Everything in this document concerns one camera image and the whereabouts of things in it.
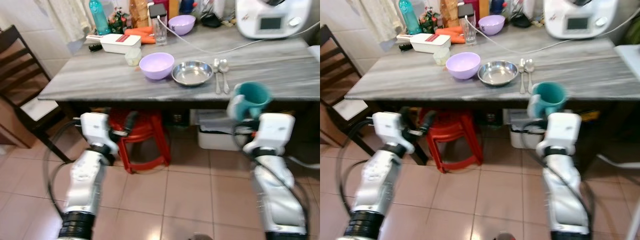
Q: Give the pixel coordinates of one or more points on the black rounded object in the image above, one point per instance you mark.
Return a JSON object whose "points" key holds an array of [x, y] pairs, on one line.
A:
{"points": [[211, 21], [521, 21]]}

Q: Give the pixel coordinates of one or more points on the red plastic stool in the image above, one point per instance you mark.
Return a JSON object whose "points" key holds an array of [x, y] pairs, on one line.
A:
{"points": [[452, 131], [145, 131]]}

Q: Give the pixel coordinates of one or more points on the white plastic bin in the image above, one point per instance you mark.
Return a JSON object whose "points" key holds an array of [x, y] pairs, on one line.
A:
{"points": [[522, 134], [215, 134]]}

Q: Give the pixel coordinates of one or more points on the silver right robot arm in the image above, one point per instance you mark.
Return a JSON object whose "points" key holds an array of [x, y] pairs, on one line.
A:
{"points": [[275, 195], [562, 195]]}

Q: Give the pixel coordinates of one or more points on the orange food bag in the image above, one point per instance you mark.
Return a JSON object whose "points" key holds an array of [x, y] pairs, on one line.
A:
{"points": [[449, 12], [139, 12]]}

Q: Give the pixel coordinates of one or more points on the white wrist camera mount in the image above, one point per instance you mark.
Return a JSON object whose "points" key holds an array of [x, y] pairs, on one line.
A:
{"points": [[274, 132], [390, 127], [562, 131], [95, 127]]}

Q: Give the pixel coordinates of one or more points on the black power adapter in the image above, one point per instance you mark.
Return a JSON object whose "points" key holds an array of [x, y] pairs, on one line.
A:
{"points": [[157, 11], [466, 11]]}

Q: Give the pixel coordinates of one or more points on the orange carrots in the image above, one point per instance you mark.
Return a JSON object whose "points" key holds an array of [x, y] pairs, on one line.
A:
{"points": [[450, 34], [142, 34]]}

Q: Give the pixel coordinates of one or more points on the small purple bowl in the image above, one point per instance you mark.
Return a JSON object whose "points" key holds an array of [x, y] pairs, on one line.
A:
{"points": [[182, 25], [492, 25]]}

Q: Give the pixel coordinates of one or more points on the white box with red label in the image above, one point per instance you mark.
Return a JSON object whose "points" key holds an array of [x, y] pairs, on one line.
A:
{"points": [[117, 45], [425, 45]]}

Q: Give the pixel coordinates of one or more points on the large purple bowl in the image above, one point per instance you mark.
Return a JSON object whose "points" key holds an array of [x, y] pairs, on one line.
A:
{"points": [[156, 66], [463, 65]]}

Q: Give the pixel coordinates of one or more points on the small translucent plastic cup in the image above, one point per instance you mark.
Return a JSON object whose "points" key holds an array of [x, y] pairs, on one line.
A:
{"points": [[441, 57], [133, 57]]}

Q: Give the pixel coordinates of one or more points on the dark wooden chair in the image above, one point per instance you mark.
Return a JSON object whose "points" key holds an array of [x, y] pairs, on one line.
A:
{"points": [[20, 65], [332, 65]]}

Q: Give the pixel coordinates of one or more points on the stainless steel bowl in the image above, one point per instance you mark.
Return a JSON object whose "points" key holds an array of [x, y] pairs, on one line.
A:
{"points": [[192, 73], [498, 73]]}

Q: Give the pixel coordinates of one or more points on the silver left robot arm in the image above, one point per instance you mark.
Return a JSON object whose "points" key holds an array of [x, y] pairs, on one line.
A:
{"points": [[374, 182], [85, 180]]}

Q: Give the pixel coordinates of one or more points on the blue container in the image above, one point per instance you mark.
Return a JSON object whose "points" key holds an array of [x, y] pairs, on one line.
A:
{"points": [[498, 6], [187, 6]]}

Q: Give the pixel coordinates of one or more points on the teal water bottle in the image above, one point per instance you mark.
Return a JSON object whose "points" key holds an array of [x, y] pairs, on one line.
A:
{"points": [[99, 17], [409, 17]]}

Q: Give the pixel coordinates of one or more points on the pale hanging cloth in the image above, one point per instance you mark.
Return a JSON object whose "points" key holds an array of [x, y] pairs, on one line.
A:
{"points": [[380, 20], [70, 20]]}

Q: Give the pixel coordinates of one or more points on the clear drinking glass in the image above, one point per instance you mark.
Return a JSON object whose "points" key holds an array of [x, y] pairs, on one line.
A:
{"points": [[160, 32], [470, 32]]}

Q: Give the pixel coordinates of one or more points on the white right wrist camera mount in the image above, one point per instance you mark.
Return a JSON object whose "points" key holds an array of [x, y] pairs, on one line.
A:
{"points": [[562, 131], [274, 132]]}

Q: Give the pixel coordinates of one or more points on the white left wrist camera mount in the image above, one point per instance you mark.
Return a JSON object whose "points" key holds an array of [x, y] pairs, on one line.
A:
{"points": [[95, 127], [390, 127]]}

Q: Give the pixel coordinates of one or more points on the white kitchen appliance with screen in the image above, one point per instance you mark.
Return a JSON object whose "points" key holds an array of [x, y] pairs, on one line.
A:
{"points": [[580, 20], [270, 20]]}

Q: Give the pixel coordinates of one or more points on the teal ceramic mug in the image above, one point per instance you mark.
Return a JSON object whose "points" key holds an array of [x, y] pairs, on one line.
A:
{"points": [[252, 97], [549, 97]]}

